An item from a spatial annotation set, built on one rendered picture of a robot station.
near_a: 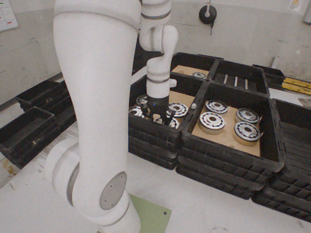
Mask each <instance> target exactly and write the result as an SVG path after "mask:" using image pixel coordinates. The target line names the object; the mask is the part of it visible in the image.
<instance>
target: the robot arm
mask: <svg viewBox="0 0 311 233"><path fill-rule="evenodd" d="M171 11H172V10H171V0H55V8H54V19H53V36H54V44H55V49H56V54H57V57H58V61H59V65H60V67H61V70H62V73H63V76H64V79H65V82H66V85H67V88H68V90H69V94H70V96H71V99H72V103H73V106H74V110H75V114H76V118H77V125H78V134H79V137H70V138H67V139H64V140H62V141H61V142H59V143H58V144H56V145H55V146H54V147H53V149H52V150H51V151H50V153H49V154H48V156H47V159H46V161H45V165H44V176H45V180H46V183H47V185H48V186H49V187H50V189H51V190H52V191H53V192H55V193H56V194H57V195H58V196H59V197H60V198H62V199H63V200H64V201H65V202H66V203H68V204H69V205H70V206H71V207H72V208H73V209H75V210H76V211H77V212H78V213H80V214H81V215H82V216H84V217H85V218H86V219H87V220H89V221H90V222H92V223H93V224H94V225H96V226H97V227H98V231H99V232H100V233H139V232H140V229H141V219H140V217H139V215H138V213H137V211H136V208H135V206H134V204H133V202H132V200H131V198H130V196H129V194H128V191H127V189H126V187H125V186H126V182H127V175H128V109H129V95H130V85H131V76H132V67H133V60H134V54H135V48H136V42H137V36H138V28H139V21H140V17H141V28H140V35H139V43H140V45H141V47H142V48H143V49H144V50H146V51H163V52H164V55H163V56H161V57H156V58H152V59H150V60H148V62H147V84H146V86H147V102H145V101H142V102H141V104H140V105H139V106H140V108H141V111H142V113H143V116H144V117H147V118H148V119H149V120H151V121H153V120H154V117H153V115H154V114H158V115H160V117H161V119H162V124H163V125H167V123H170V122H171V121H172V119H173V117H174V115H175V113H176V111H177V108H172V107H170V105H169V95H170V87H176V80H174V79H170V66H171V60H172V57H173V53H174V50H175V48H176V45H177V42H178V31H177V29H176V28H175V27H174V26H171V25H163V24H165V23H167V22H168V21H169V20H170V18H171ZM147 107H148V108H149V109H150V113H149V112H148V109H147ZM168 110H169V111H170V114H171V115H170V117H168V118H167V111H168Z"/></svg>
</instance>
